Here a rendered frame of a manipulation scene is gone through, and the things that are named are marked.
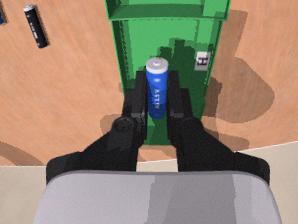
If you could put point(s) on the black battery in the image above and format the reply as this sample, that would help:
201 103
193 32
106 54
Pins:
35 26

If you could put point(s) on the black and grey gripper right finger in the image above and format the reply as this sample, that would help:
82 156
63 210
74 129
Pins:
201 151

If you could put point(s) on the green three-compartment bin rack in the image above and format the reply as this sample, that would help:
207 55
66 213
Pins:
168 31

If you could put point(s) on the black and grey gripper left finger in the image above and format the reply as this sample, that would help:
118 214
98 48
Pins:
117 149

